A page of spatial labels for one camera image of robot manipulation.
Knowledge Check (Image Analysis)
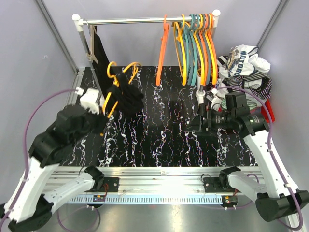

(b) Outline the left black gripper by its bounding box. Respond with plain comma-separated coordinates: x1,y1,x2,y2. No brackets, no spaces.
70,104,110,146

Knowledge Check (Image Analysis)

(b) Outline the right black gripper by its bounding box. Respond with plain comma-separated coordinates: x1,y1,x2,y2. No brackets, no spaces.
183,103,235,136

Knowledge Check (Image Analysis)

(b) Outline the yellow hanger with black top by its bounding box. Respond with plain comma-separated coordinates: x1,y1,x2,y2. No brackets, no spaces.
100,60,143,137

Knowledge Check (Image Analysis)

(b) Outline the black white striped tank top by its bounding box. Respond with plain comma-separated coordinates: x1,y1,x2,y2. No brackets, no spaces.
217,55,229,70

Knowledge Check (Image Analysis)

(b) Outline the white tank top navy trim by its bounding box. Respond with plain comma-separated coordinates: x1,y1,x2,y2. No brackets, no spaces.
218,44,271,78

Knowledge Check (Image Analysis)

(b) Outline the orange hanger with white top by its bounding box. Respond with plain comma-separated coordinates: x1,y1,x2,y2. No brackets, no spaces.
156,15,169,86

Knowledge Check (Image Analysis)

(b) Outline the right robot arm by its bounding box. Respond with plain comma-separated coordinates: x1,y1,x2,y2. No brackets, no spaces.
185,92,309,222

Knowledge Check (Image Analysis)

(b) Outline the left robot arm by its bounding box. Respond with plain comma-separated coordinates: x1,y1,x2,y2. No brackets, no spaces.
0,105,109,232

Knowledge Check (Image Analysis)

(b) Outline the black garment on beige hanger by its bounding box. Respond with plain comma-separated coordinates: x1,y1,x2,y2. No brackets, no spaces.
93,34,113,97

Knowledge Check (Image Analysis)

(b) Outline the beige wooden hanger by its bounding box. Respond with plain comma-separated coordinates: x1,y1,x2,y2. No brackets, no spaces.
87,25,98,64

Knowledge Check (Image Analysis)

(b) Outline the yellow empty hanger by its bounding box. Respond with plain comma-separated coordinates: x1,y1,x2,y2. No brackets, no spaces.
194,14,205,86

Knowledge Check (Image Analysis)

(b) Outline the teal empty hanger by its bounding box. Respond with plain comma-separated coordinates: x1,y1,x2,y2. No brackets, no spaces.
182,22,193,85
189,14,197,86

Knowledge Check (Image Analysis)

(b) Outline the orange empty hanger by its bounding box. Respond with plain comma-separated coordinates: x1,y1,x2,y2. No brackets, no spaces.
207,13,218,86
199,14,210,86

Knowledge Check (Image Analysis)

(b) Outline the metal clothes rack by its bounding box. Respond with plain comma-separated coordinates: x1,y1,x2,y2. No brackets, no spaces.
72,10,221,105

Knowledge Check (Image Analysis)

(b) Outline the black marble patterned mat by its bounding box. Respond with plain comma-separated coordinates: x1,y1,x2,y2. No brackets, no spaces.
61,66,257,167

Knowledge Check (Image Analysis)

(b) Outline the red plastic bin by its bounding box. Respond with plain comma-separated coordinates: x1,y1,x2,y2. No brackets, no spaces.
213,66,276,126

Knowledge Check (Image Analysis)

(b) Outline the purple striped garment pile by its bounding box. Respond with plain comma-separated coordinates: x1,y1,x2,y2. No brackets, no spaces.
217,72,272,110

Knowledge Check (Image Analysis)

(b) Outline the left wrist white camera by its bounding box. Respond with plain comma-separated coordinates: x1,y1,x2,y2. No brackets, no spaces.
76,87,101,115

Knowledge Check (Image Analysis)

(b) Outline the wrist white camera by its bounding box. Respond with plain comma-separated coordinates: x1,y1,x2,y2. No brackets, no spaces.
76,87,101,115
206,88,223,112

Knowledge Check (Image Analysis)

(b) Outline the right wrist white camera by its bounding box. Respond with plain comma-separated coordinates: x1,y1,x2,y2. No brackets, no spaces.
206,88,223,112

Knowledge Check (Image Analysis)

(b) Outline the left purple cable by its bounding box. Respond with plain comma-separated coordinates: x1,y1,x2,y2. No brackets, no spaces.
0,88,101,232

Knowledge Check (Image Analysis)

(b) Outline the purple cable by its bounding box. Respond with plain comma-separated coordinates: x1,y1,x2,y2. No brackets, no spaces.
216,86,305,230
0,88,101,232

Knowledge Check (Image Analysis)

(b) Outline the aluminium mounting rail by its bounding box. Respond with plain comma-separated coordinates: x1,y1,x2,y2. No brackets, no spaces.
32,165,294,206

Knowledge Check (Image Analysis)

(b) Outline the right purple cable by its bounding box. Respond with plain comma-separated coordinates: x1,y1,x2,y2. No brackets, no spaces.
216,86,305,230

